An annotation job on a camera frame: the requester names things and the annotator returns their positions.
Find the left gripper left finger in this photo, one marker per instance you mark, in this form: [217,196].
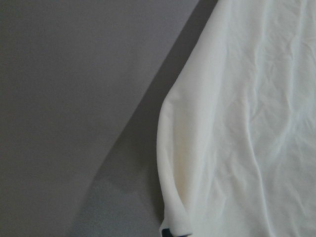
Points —
[165,233]

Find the cream long-sleeve printed shirt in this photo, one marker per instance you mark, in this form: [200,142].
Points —
[236,141]

